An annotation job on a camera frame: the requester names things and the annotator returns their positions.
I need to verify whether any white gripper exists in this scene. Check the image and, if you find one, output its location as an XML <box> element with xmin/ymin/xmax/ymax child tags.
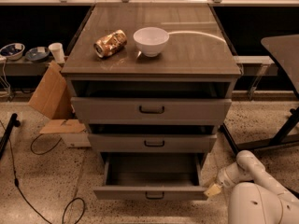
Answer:
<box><xmin>204</xmin><ymin>162</ymin><xmax>252</xmax><ymax>198</ymax></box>

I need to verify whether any grey bottom drawer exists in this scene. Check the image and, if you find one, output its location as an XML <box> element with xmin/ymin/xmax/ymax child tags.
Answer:
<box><xmin>93</xmin><ymin>153</ymin><xmax>206</xmax><ymax>201</ymax></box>

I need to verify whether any grey drawer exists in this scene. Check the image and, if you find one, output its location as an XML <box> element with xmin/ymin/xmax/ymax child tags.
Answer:
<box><xmin>88</xmin><ymin>133</ymin><xmax>217</xmax><ymax>153</ymax></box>
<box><xmin>93</xmin><ymin>153</ymin><xmax>206</xmax><ymax>201</ymax></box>
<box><xmin>71</xmin><ymin>97</ymin><xmax>232</xmax><ymax>125</ymax></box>

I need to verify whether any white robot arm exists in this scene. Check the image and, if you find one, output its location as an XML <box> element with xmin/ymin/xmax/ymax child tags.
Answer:
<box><xmin>205</xmin><ymin>150</ymin><xmax>299</xmax><ymax>224</ymax></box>

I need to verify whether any grey drawer cabinet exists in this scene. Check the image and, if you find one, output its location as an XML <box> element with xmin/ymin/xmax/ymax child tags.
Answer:
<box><xmin>60</xmin><ymin>2</ymin><xmax>242</xmax><ymax>170</ymax></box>

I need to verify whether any grey middle drawer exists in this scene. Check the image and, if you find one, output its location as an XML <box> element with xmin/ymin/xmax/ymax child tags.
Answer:
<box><xmin>88</xmin><ymin>133</ymin><xmax>217</xmax><ymax>153</ymax></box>

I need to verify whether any grey top drawer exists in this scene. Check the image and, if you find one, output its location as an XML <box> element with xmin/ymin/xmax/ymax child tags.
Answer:
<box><xmin>71</xmin><ymin>97</ymin><xmax>232</xmax><ymax>125</ymax></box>

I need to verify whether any dark side table top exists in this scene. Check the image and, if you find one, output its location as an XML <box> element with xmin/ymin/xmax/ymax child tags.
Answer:
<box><xmin>261</xmin><ymin>35</ymin><xmax>299</xmax><ymax>94</ymax></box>

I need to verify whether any white bowl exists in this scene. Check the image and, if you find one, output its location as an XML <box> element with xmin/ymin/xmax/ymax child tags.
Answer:
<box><xmin>133</xmin><ymin>27</ymin><xmax>169</xmax><ymax>57</ymax></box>

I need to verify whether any crushed gold soda can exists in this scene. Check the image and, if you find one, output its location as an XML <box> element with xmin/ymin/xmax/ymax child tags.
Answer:
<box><xmin>93</xmin><ymin>30</ymin><xmax>127</xmax><ymax>58</ymax></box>

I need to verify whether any brown cardboard box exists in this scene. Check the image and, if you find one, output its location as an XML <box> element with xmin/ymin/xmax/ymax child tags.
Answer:
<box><xmin>29</xmin><ymin>61</ymin><xmax>85</xmax><ymax>134</ymax></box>

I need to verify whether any white paper cup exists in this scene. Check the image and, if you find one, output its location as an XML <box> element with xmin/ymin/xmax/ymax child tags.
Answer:
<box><xmin>49</xmin><ymin>43</ymin><xmax>64</xmax><ymax>63</ymax></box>

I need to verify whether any black stand leg left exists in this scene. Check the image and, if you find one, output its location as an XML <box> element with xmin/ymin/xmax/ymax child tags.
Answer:
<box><xmin>0</xmin><ymin>113</ymin><xmax>21</xmax><ymax>159</ymax></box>

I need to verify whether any blue patterned bowl right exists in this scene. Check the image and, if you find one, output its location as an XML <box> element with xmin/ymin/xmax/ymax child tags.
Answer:
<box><xmin>25</xmin><ymin>47</ymin><xmax>50</xmax><ymax>63</ymax></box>

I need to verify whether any blue patterned bowl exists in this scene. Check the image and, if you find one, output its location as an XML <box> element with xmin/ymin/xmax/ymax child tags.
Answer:
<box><xmin>25</xmin><ymin>47</ymin><xmax>50</xmax><ymax>63</ymax></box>
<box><xmin>0</xmin><ymin>43</ymin><xmax>25</xmax><ymax>61</ymax></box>

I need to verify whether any blue patterned bowl left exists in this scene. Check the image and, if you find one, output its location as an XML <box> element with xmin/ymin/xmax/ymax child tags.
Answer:
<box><xmin>0</xmin><ymin>43</ymin><xmax>25</xmax><ymax>61</ymax></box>

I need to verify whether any black table base frame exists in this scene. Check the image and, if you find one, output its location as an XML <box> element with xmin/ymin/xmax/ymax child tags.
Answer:
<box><xmin>220</xmin><ymin>107</ymin><xmax>299</xmax><ymax>154</ymax></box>

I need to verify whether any black floor cable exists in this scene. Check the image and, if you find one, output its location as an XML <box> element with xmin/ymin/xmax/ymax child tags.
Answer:
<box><xmin>0</xmin><ymin>119</ymin><xmax>86</xmax><ymax>224</ymax></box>

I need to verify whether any grey wall ledge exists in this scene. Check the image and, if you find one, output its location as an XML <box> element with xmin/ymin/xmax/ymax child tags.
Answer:
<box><xmin>0</xmin><ymin>56</ymin><xmax>53</xmax><ymax>77</ymax></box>

